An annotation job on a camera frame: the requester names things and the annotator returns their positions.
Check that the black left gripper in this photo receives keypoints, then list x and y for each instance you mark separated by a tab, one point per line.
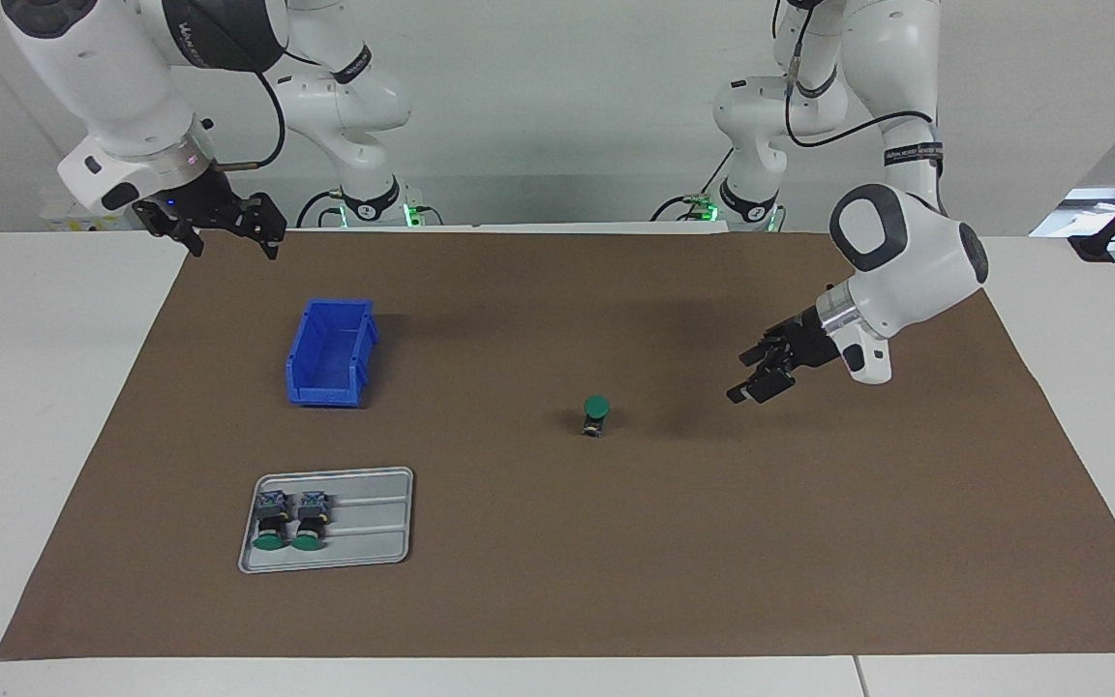
812	341

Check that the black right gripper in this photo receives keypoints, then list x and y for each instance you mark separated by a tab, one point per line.
199	205

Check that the green push button switch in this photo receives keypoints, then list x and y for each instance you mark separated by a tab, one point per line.
596	404
270	523
309	523

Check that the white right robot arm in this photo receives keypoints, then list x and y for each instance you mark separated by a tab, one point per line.
103	87

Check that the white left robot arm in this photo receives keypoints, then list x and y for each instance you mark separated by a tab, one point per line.
916	261

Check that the white yellow box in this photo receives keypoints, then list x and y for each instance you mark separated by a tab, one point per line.
64	221

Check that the blue plastic storage bin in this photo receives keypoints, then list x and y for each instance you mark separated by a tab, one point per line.
325	387

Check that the brown table mat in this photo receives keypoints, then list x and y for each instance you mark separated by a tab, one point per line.
616	542

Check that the silver metal tray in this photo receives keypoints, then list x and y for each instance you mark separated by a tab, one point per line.
374	542

